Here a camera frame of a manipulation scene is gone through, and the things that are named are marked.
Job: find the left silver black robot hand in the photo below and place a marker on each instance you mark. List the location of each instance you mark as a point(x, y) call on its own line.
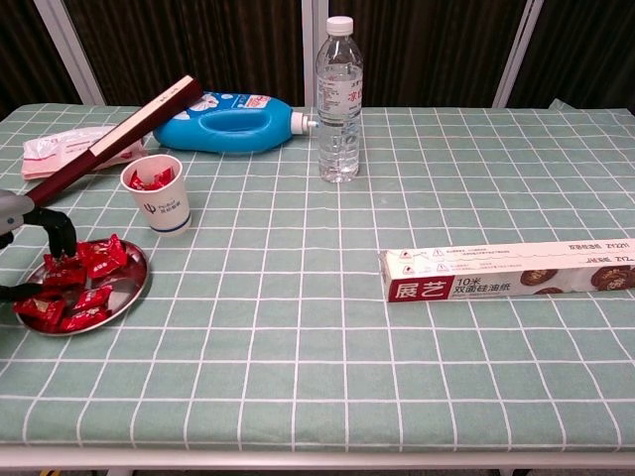
point(15, 210)

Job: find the white paper cup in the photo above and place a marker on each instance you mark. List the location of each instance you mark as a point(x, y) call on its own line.
point(168, 208)

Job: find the white pink wet wipes pack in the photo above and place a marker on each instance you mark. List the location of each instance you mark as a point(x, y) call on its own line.
point(54, 149)

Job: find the round metal plate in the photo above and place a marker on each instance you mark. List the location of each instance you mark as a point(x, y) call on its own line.
point(129, 282)

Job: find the dark fabric partition screen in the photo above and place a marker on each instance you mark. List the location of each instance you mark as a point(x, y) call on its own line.
point(198, 44)
point(421, 49)
point(585, 49)
point(20, 49)

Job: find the blue detergent bottle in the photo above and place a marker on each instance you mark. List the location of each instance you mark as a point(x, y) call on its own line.
point(238, 139)

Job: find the green checked tablecloth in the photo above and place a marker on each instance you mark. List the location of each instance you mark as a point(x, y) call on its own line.
point(317, 347)

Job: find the clear plastic water bottle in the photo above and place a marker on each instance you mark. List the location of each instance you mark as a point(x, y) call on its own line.
point(340, 124)

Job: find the baking paper box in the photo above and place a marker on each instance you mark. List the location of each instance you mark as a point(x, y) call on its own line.
point(496, 268)

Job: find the white table frame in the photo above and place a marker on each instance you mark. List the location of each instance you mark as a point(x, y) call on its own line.
point(317, 458)

